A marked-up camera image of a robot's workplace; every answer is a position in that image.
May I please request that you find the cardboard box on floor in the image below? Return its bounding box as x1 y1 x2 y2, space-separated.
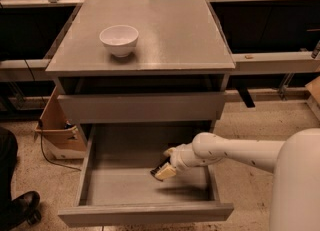
35 89 86 159

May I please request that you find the open grey middle drawer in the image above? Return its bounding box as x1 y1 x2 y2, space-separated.
58 123 233 227

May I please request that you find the white ceramic bowl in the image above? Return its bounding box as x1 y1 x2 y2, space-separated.
99 25 139 57

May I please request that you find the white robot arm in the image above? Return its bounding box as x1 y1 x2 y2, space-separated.
151 128 320 231

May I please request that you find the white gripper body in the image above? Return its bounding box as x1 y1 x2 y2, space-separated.
170 143 200 171

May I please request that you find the dark trouser leg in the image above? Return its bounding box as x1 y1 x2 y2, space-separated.
0 126 19 231

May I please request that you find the black bracket under rail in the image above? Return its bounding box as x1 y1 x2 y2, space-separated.
237 87 255 108

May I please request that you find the grey drawer cabinet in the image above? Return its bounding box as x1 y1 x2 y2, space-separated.
46 0 235 143

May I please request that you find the black shoe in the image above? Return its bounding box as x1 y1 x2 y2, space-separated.
8 191 42 229

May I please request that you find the grey metal rail frame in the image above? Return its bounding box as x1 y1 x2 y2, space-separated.
0 0 319 80

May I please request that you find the closed grey top drawer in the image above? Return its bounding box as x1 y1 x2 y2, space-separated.
58 92 225 124

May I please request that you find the black cable on floor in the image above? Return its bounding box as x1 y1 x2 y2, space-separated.
37 118 83 173

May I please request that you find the dark rxbar chocolate wrapper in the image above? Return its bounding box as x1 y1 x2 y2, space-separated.
150 162 170 181

